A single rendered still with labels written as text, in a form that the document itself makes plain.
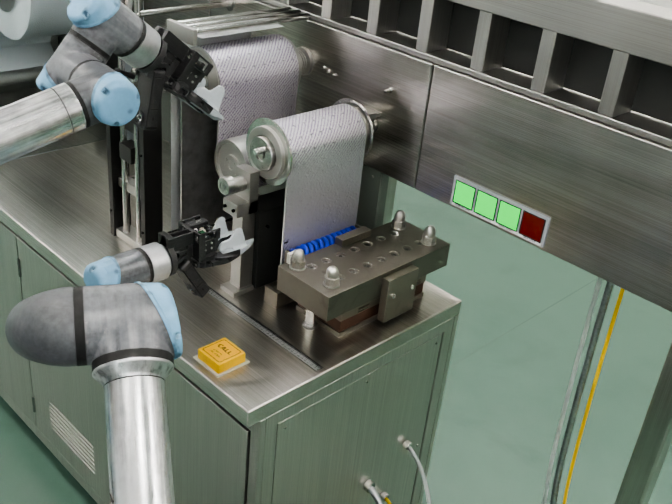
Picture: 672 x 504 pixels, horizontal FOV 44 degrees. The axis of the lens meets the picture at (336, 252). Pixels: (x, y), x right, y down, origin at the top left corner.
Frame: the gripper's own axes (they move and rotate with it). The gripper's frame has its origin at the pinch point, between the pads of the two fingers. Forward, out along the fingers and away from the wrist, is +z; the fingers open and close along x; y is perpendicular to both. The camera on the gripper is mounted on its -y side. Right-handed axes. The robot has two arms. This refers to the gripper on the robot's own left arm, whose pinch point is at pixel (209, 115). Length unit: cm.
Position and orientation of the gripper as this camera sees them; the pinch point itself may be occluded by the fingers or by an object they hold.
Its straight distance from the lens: 165.1
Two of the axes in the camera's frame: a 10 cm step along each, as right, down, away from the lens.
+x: -7.0, -4.1, 5.9
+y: 5.3, -8.5, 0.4
